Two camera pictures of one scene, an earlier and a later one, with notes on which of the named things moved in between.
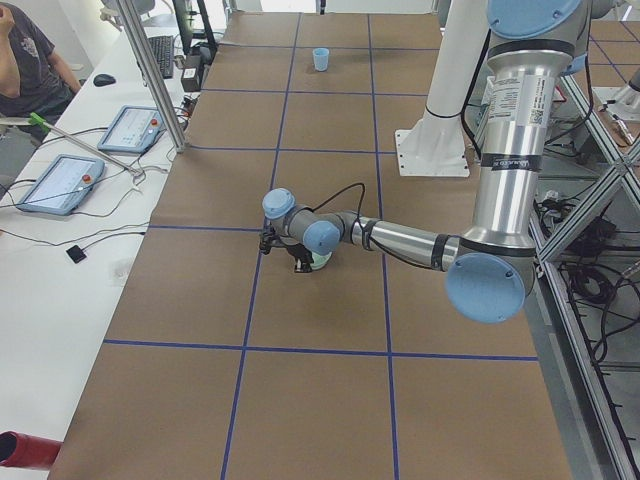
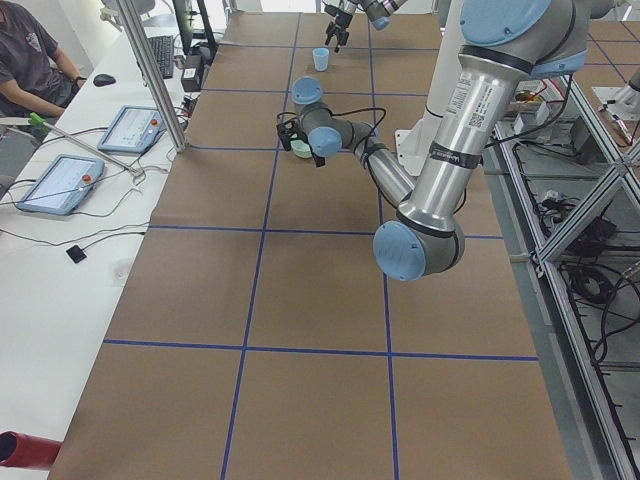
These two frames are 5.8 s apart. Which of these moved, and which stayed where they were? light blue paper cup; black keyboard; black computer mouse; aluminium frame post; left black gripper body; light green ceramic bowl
Moved: left black gripper body; light green ceramic bowl
Stayed: light blue paper cup; black computer mouse; black keyboard; aluminium frame post
